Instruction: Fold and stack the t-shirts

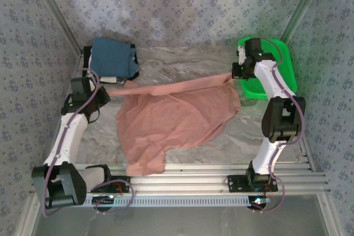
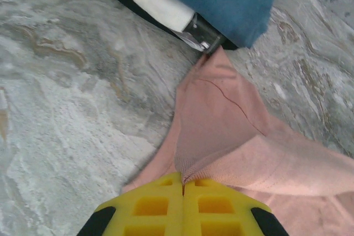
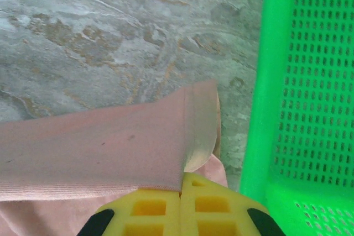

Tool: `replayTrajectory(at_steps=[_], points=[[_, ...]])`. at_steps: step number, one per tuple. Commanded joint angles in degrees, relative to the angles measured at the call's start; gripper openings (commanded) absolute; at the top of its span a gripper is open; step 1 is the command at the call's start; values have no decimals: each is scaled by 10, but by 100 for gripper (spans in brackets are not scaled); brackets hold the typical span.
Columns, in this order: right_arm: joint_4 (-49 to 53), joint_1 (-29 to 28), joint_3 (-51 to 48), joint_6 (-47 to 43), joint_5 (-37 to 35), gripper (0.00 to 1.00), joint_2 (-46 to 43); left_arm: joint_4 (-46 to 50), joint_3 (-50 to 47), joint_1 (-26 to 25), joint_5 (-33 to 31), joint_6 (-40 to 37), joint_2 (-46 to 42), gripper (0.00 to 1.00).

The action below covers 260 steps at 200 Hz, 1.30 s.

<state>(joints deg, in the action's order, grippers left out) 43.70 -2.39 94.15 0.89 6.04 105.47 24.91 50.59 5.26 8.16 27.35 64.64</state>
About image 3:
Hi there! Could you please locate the green plastic basket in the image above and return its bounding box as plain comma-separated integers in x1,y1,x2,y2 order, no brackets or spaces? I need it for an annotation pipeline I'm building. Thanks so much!
239,0,354,236

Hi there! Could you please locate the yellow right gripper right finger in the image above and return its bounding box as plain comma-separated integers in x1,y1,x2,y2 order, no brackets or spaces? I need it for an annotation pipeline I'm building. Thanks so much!
179,172,285,236

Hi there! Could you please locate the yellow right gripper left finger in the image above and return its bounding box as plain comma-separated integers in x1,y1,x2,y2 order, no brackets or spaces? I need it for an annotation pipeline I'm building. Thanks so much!
80,187,182,236

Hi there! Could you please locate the pink t-shirt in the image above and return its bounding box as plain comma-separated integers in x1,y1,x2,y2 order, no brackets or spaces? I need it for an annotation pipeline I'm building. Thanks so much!
0,78,229,236

